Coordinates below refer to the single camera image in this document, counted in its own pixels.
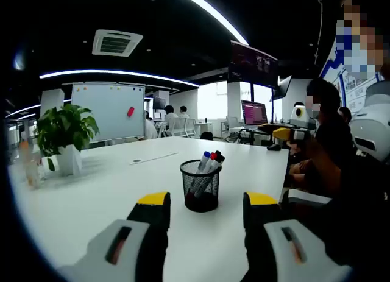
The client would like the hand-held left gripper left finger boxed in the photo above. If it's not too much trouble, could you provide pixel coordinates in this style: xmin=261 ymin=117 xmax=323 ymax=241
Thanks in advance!
xmin=57 ymin=191 xmax=171 ymax=282

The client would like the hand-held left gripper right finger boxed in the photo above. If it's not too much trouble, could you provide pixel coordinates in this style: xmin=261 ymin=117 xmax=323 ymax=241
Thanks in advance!
xmin=240 ymin=191 xmax=354 ymax=282

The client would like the red-capped whiteboard marker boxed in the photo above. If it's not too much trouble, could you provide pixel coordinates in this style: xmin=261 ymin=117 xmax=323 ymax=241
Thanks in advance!
xmin=204 ymin=152 xmax=218 ymax=174

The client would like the blue-capped whiteboard marker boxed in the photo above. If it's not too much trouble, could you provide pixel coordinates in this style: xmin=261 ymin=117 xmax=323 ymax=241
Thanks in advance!
xmin=196 ymin=150 xmax=211 ymax=174

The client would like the black mesh pen holder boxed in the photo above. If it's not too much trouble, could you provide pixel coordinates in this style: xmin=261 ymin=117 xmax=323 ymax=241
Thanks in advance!
xmin=179 ymin=159 xmax=222 ymax=213

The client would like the whiteboard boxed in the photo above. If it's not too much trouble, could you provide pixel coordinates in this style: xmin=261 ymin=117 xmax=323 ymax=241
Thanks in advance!
xmin=70 ymin=82 xmax=146 ymax=143

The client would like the person's right hand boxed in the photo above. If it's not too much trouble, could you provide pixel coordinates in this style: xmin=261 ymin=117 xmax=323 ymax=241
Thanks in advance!
xmin=286 ymin=136 xmax=317 ymax=161

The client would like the white mesh office chair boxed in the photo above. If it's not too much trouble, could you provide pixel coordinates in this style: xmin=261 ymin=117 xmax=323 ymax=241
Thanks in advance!
xmin=185 ymin=118 xmax=197 ymax=138
xmin=166 ymin=117 xmax=187 ymax=138
xmin=225 ymin=116 xmax=241 ymax=135

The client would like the dark hanging display screen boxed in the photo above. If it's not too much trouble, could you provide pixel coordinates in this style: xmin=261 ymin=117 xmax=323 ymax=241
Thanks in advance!
xmin=228 ymin=40 xmax=280 ymax=90

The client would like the white chest-worn device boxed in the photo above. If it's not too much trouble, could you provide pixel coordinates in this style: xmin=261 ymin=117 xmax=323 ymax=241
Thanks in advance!
xmin=350 ymin=79 xmax=390 ymax=163

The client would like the person's dark clothing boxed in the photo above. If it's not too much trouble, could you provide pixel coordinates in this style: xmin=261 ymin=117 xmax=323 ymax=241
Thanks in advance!
xmin=304 ymin=153 xmax=390 ymax=270

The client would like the green plant in white pot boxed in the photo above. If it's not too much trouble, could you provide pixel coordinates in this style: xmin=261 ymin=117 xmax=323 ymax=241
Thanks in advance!
xmin=34 ymin=104 xmax=101 ymax=177

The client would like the clear water bottle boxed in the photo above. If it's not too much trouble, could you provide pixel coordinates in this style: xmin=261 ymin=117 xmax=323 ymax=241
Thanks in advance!
xmin=38 ymin=155 xmax=52 ymax=181

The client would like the row of coloured magnets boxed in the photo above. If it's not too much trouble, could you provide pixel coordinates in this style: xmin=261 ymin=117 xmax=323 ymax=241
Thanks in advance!
xmin=76 ymin=85 xmax=143 ymax=92

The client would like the white ceiling air conditioner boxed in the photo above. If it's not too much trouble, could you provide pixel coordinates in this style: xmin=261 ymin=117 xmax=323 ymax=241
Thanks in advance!
xmin=91 ymin=29 xmax=144 ymax=57

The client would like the tilted wall monitor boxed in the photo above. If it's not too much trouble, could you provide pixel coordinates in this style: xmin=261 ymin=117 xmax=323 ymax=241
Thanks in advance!
xmin=272 ymin=75 xmax=293 ymax=102

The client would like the blue white wall poster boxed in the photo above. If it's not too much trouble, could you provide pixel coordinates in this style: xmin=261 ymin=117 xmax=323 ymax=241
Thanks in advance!
xmin=318 ymin=49 xmax=381 ymax=115

